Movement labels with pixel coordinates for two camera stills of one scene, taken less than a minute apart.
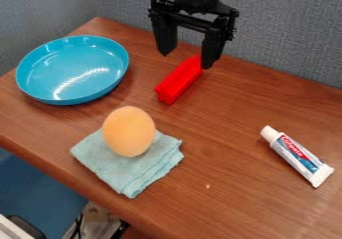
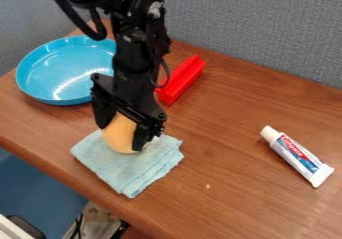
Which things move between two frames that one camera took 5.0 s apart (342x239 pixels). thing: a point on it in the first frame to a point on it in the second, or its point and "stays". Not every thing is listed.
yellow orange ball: x=128 y=131 stays
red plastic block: x=179 y=80 stays
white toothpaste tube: x=307 y=167 stays
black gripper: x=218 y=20 to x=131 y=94
